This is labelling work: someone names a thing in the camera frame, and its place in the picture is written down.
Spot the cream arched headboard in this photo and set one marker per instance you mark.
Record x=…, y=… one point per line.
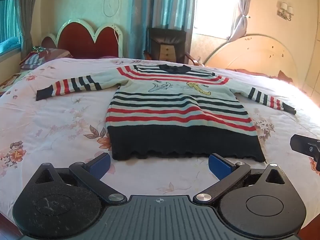
x=250, y=52

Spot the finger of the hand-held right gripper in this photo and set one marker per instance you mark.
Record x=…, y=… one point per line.
x=303, y=145

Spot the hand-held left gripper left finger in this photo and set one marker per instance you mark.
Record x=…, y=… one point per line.
x=101, y=165

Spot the small wooden drawer cabinet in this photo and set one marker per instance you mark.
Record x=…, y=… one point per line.
x=168, y=52

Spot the pink pillow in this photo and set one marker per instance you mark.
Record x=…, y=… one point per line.
x=250, y=72

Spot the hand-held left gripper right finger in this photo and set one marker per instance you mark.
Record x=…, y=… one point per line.
x=220, y=166

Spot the side window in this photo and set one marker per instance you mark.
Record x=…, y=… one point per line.
x=8, y=20

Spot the black leather armchair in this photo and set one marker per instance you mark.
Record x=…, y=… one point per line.
x=166, y=36

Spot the striped knit sweater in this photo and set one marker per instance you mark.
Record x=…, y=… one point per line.
x=175, y=110

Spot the colourful printed cloth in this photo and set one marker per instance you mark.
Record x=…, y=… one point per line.
x=11, y=82

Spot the striped pillow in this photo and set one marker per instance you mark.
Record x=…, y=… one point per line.
x=37, y=58

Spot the bright window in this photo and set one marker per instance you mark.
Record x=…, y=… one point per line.
x=215, y=5

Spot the grey curtain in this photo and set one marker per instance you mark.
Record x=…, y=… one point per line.
x=27, y=12

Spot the white tied curtain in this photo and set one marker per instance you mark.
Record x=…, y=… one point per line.
x=241, y=17

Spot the teal curtain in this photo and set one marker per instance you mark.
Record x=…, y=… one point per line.
x=170, y=2

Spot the red scalloped headboard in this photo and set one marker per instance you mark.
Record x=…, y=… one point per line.
x=82, y=40

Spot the floral bed quilt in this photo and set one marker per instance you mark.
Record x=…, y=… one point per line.
x=50, y=120

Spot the wall lamp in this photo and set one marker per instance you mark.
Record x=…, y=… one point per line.
x=285, y=11

